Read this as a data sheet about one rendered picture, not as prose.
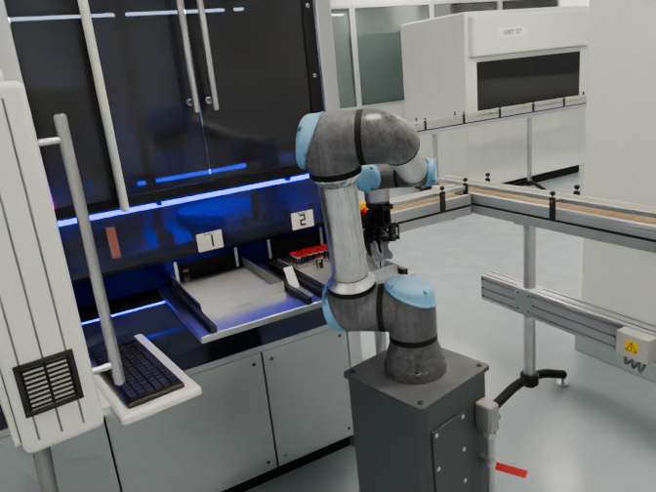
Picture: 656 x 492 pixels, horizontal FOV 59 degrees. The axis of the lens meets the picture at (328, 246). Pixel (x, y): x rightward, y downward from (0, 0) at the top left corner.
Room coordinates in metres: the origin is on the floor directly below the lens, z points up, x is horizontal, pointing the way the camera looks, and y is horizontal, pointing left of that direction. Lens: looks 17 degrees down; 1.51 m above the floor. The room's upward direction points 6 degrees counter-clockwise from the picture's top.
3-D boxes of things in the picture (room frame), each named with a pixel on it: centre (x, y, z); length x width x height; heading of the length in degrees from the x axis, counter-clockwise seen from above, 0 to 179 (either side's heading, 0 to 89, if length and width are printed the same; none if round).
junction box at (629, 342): (1.80, -1.02, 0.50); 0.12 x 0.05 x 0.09; 28
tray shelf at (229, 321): (1.77, 0.16, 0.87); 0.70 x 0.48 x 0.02; 118
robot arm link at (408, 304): (1.28, -0.18, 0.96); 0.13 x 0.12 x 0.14; 74
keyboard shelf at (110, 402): (1.38, 0.58, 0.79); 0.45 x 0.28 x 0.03; 34
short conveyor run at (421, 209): (2.39, -0.32, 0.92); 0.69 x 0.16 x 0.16; 118
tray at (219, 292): (1.75, 0.34, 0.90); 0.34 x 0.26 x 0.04; 28
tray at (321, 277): (1.81, -0.02, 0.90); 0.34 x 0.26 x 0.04; 27
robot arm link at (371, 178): (1.59, -0.15, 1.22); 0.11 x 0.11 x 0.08; 74
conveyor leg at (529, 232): (2.30, -0.84, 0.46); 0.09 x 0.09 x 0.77; 28
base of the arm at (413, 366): (1.28, -0.18, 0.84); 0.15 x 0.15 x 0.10
